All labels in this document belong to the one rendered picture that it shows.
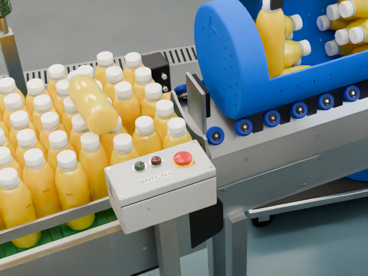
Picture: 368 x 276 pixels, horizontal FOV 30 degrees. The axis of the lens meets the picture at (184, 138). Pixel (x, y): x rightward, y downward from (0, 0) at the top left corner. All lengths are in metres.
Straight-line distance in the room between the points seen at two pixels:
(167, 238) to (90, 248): 0.18
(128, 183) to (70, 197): 0.18
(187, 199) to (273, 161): 0.42
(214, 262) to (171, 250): 0.72
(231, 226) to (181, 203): 0.54
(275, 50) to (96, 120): 0.44
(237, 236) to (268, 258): 0.69
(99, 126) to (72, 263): 0.32
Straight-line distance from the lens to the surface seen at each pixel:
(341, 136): 1.81
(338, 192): 2.66
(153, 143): 1.49
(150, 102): 1.57
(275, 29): 1.55
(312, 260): 2.62
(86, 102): 1.45
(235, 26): 1.53
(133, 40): 3.78
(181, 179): 1.33
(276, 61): 1.60
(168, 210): 1.37
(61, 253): 1.52
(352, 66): 1.67
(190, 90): 1.68
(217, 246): 2.16
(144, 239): 1.57
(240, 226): 1.91
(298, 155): 1.76
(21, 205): 1.44
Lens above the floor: 2.02
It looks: 41 degrees down
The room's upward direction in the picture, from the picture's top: 4 degrees counter-clockwise
